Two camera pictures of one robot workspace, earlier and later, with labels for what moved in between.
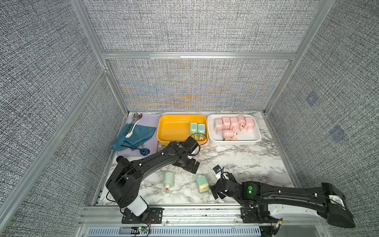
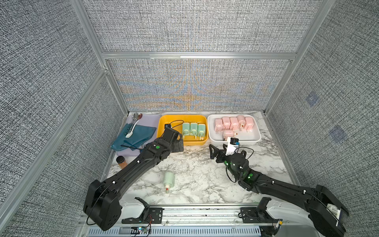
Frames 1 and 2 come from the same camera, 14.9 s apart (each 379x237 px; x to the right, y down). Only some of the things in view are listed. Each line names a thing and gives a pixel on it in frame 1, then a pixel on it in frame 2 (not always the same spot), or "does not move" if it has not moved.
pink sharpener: [241, 121] does not move
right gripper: [214, 188] -> [223, 153]
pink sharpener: [249, 123] does not move
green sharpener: [201, 129] does not move
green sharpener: [193, 129] does not move
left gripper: [191, 167] -> [176, 146]
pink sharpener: [235, 123] does not move
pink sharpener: [226, 121] does not move
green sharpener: [202, 183] -> [185, 130]
